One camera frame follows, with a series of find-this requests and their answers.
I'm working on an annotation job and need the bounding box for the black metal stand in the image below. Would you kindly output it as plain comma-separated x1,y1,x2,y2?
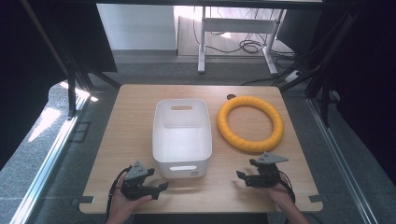
21,0,123,119
272,8,356,128

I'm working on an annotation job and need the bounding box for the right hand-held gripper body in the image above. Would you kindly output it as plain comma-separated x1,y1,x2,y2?
246,151,290,189

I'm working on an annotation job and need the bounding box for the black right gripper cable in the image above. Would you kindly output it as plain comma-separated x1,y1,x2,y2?
277,170,297,203

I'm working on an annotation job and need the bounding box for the white plastic storage bin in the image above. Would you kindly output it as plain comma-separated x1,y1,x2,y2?
151,98,214,180

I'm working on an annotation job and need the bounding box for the white metal desk frame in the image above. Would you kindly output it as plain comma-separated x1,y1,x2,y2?
197,6,279,76

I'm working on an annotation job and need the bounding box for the person's right hand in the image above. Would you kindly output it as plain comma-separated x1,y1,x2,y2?
266,175,297,213

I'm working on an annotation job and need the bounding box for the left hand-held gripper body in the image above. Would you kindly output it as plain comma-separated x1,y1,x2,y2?
120,161,154,201

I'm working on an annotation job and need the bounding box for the dark floor outlet plate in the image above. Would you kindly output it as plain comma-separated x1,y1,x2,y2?
68,120,92,144

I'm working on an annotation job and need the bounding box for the dark curtain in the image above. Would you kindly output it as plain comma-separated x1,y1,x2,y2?
0,0,119,171
311,0,396,186

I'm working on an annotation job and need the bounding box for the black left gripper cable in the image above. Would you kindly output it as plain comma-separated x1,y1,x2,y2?
104,165,133,224

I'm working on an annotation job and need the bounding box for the aluminium floor rail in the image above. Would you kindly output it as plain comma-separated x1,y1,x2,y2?
305,96,380,224
8,92,92,224

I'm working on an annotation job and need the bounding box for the person's left hand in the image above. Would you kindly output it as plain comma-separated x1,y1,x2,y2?
106,174,154,224

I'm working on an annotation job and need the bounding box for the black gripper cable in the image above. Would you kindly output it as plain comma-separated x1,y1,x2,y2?
277,170,297,203
104,165,133,224

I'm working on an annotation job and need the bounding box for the black cable bundle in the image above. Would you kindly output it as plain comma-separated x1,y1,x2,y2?
191,7,297,63

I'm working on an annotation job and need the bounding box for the yellow ribbed ring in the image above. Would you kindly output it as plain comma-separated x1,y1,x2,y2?
217,95,285,154

